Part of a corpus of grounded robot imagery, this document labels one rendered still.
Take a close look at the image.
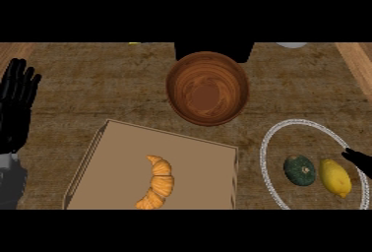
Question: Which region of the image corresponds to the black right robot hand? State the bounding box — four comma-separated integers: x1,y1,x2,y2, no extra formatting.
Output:
340,147,372,180

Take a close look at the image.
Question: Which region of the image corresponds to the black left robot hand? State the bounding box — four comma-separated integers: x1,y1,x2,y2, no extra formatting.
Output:
0,57,45,156

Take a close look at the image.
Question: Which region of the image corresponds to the yellow lemon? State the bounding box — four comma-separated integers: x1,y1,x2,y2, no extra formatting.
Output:
319,158,353,199

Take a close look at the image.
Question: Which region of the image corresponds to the brown wooden bowl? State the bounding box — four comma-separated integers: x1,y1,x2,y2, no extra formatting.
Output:
166,50,251,127

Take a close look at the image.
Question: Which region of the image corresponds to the dark green squash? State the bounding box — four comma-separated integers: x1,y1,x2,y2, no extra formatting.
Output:
282,155,318,187

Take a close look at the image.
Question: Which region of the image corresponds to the tan wooden cutting board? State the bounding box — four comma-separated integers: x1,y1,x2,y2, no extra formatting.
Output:
64,119,240,211

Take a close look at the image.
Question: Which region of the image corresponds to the pale grey round object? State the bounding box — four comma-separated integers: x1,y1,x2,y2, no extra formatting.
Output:
275,42,309,49

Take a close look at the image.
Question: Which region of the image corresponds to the golden croissant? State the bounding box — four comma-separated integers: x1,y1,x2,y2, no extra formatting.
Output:
135,155,175,211

